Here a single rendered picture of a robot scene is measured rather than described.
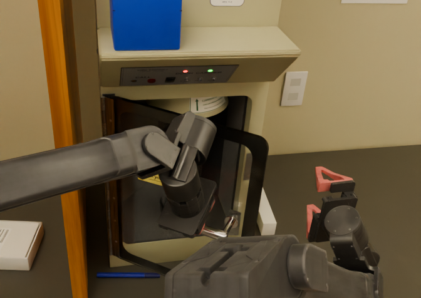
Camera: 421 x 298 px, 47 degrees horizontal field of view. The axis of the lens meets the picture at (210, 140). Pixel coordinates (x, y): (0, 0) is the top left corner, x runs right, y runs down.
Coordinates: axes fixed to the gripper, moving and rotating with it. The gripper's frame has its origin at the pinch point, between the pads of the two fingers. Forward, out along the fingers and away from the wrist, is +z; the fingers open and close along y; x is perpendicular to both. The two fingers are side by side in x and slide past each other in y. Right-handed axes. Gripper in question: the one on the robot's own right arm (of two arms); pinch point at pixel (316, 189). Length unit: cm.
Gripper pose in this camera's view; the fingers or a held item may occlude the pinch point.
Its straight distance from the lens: 98.0
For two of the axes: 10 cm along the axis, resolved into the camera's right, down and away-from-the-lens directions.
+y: 0.6, -8.3, -5.5
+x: -9.7, 0.9, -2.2
